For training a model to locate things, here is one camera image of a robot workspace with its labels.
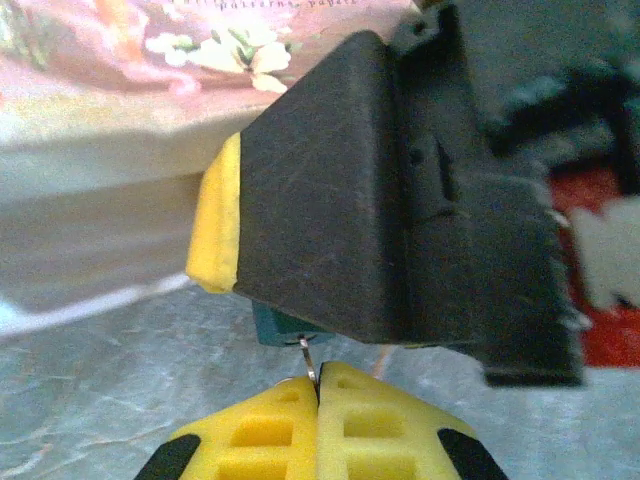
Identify pink floral decorated box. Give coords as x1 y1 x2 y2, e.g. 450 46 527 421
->
0 0 426 321

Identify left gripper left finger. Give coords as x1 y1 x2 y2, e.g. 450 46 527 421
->
134 375 320 480

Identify small teal padlock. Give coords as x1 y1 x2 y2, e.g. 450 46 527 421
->
249 298 324 349

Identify small metal key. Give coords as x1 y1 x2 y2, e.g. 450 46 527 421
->
298 335 321 401

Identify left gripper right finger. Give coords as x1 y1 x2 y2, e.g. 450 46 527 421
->
317 361 506 480

